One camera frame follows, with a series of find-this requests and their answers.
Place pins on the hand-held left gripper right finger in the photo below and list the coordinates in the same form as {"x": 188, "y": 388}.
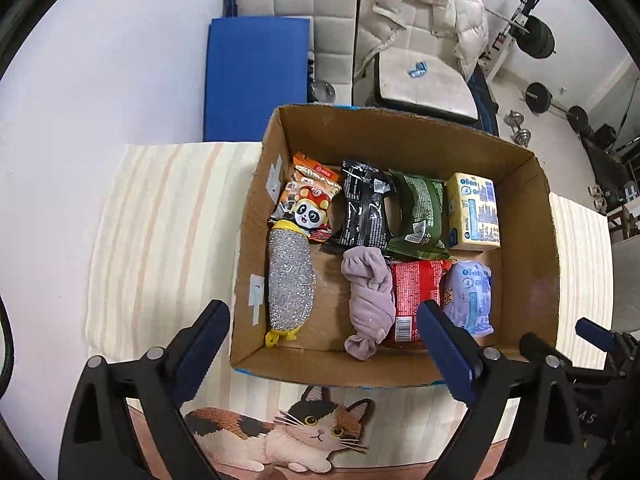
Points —
{"x": 447, "y": 355}

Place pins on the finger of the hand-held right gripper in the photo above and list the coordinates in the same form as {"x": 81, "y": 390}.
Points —
{"x": 542, "y": 347}
{"x": 592, "y": 332}

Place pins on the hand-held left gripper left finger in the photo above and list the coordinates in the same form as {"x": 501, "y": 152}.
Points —
{"x": 200, "y": 355}

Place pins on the blue tissue pack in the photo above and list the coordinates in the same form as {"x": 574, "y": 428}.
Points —
{"x": 470, "y": 295}

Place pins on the red snack packet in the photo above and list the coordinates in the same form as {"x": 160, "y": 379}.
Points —
{"x": 412, "y": 295}

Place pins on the purple cloth headband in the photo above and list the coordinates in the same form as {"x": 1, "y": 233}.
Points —
{"x": 367, "y": 295}

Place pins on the silver scrubbing sponge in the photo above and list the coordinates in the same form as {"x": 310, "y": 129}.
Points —
{"x": 290, "y": 280}

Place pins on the cardboard box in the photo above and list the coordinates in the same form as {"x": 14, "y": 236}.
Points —
{"x": 327, "y": 315}

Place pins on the yellow tissue pack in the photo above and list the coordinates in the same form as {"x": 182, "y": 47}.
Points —
{"x": 472, "y": 215}

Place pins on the green snack packet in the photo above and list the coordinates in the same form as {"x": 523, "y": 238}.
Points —
{"x": 420, "y": 210}

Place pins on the black snack packet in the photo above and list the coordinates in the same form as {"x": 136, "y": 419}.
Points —
{"x": 365, "y": 210}

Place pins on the panda print snack packet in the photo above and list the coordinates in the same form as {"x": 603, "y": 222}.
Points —
{"x": 305, "y": 205}

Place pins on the dark gym equipment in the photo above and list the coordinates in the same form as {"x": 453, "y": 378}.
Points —
{"x": 612, "y": 160}

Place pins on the chrome dumbbell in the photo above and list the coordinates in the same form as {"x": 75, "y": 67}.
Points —
{"x": 522, "y": 137}
{"x": 514, "y": 119}

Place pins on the black floor barbell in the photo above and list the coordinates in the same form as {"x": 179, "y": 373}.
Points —
{"x": 537, "y": 96}

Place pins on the black weight bench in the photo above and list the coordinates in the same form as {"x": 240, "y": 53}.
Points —
{"x": 485, "y": 105}

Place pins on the white padded chair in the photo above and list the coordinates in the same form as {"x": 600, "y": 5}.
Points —
{"x": 300, "y": 0}
{"x": 425, "y": 95}

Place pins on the blue folded mat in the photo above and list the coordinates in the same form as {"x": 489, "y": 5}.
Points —
{"x": 255, "y": 80}

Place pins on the small blue packet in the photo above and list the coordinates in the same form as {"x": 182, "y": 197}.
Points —
{"x": 417, "y": 70}

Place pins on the white barbell rack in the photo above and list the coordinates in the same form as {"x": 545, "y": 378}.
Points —
{"x": 505, "y": 45}

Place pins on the black barbell on rack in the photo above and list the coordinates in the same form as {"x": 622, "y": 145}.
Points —
{"x": 537, "y": 35}

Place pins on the white puffer jacket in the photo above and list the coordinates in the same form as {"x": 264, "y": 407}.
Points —
{"x": 425, "y": 5}

